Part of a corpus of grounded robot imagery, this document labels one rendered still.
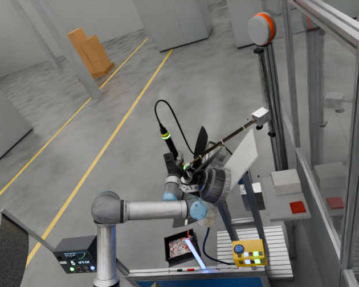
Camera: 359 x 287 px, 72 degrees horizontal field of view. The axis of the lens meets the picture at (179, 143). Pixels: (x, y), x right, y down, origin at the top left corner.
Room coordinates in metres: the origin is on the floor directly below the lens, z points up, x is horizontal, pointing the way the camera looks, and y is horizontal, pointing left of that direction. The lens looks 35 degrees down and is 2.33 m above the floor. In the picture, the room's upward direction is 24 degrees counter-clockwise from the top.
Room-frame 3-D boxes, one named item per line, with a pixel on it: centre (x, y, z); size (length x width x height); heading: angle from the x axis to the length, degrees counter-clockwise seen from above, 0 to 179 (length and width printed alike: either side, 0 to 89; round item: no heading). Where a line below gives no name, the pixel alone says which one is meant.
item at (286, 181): (1.08, -0.56, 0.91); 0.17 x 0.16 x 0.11; 69
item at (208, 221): (1.05, 0.04, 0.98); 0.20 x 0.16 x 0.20; 69
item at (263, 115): (1.26, -0.56, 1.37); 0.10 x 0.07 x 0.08; 104
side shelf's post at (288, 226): (1.02, -0.51, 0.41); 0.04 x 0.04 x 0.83; 69
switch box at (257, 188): (1.20, -0.34, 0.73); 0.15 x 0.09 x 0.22; 69
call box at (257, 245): (0.67, -0.10, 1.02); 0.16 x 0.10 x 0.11; 69
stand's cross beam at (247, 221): (1.16, -0.21, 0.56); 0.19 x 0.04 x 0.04; 69
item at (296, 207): (0.89, -0.52, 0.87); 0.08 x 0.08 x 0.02; 70
